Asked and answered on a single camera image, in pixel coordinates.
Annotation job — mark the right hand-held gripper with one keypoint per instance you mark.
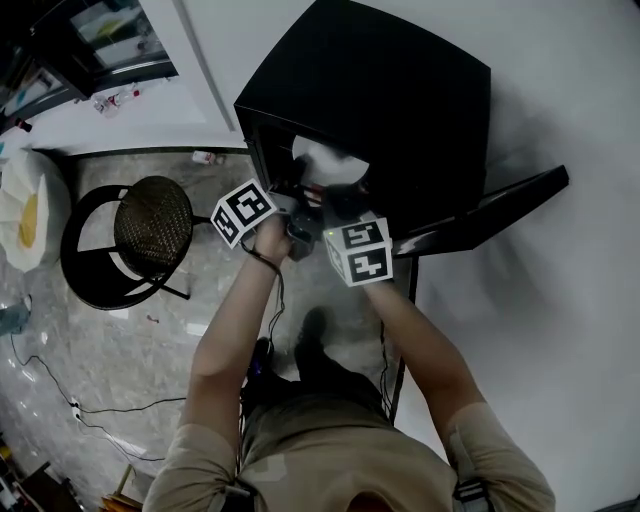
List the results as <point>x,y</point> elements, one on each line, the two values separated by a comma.
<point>362,252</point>

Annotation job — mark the white and yellow bag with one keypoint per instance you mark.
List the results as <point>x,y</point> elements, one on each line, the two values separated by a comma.
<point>30,215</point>

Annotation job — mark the black table frame leg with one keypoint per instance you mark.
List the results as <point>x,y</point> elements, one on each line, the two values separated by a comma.
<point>406,320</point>

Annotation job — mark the white plate of food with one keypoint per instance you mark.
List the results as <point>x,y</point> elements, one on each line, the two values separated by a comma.
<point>330,159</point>

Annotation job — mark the person's black shoe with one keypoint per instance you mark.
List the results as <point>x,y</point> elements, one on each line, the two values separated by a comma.
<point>312,332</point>

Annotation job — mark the person's left hand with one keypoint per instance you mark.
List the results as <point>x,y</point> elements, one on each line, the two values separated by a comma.
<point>272,240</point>

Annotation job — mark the small white bottle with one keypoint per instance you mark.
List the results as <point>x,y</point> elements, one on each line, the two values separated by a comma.
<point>206,157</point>

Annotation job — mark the black round woven stool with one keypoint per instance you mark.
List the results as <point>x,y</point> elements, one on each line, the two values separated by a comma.
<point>150,225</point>

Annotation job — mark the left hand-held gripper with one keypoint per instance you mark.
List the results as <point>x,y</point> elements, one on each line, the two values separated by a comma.
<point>245,210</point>

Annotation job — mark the person's left forearm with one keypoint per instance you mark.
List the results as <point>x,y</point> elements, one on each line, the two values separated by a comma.
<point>235,320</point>

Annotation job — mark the person's dark trousers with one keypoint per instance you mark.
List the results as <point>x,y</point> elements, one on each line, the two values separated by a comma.
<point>320,385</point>

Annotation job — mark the person's right forearm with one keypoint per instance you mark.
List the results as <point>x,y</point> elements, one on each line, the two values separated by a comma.
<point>420,345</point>

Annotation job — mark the black glass-door cabinet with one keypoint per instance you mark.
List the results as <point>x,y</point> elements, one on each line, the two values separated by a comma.
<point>75,45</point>

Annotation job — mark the white power strip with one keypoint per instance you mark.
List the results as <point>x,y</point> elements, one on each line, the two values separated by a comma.
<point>76,409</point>

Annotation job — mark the person's beige shirt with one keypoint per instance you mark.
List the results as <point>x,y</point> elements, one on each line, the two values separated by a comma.
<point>345,460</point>

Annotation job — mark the clear plastic bottle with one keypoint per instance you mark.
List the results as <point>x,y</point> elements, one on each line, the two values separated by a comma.
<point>116,100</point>

